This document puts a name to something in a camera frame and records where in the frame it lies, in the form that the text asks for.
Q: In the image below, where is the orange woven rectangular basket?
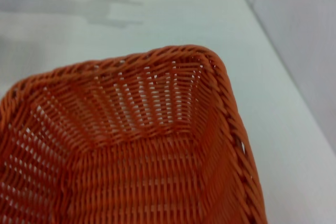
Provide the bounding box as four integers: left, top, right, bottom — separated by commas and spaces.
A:
0, 44, 268, 224

